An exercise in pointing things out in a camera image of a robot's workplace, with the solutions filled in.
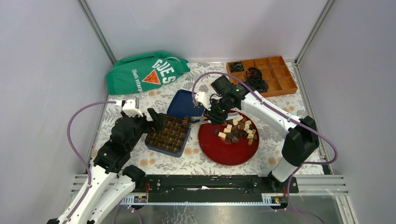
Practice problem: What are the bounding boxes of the orange wooden divider tray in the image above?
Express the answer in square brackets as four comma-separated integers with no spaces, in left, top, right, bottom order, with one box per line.
[226,56,297,98]

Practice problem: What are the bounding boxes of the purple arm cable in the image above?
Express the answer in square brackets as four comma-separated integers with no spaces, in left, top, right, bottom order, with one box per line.
[191,71,339,224]
[60,100,124,224]

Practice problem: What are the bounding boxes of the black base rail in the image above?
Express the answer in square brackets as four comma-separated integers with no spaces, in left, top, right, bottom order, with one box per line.
[116,174,299,203]

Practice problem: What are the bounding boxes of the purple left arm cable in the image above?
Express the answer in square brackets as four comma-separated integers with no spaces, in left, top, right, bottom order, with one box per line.
[60,100,124,224]

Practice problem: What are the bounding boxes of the blue box lid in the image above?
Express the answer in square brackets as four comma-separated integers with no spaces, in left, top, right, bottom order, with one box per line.
[166,90,204,119]

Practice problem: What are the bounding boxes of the silver metal tongs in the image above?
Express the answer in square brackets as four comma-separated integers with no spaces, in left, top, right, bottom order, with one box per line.
[182,112,241,128]

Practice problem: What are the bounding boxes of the red round plate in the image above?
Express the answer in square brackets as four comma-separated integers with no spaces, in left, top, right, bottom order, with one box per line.
[198,114,260,166]

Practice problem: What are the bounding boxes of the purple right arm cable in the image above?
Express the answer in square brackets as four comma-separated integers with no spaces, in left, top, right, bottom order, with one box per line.
[191,71,339,224]

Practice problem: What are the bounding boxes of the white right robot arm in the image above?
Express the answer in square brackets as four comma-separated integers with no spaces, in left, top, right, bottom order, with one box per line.
[193,76,319,192]

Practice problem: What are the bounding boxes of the white rectangular chocolate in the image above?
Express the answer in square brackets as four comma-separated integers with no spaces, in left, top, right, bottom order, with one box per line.
[218,132,226,139]

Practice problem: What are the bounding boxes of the green printed bag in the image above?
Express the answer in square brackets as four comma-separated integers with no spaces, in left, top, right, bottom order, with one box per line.
[106,51,190,95]

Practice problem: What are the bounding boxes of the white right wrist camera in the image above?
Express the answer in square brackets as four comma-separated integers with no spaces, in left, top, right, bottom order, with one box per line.
[194,91,212,111]

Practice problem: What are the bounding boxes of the floral tablecloth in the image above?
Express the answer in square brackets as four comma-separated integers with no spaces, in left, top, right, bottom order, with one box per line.
[90,63,324,175]

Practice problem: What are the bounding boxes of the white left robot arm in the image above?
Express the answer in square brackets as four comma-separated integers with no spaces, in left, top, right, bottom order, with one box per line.
[48,108,165,224]

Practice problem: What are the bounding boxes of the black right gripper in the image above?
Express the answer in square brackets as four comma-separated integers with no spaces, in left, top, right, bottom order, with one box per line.
[203,96,231,126]

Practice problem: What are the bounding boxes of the blue chocolate box with tray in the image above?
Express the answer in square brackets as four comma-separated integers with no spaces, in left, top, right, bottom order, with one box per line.
[145,113,191,158]

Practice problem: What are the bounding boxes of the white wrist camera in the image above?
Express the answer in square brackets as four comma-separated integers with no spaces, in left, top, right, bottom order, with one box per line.
[194,91,212,111]
[121,97,143,117]

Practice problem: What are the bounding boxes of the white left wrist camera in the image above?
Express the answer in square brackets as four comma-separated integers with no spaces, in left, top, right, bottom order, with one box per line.
[121,97,143,117]

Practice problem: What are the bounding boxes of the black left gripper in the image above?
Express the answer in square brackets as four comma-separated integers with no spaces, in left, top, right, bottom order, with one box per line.
[122,108,166,152]

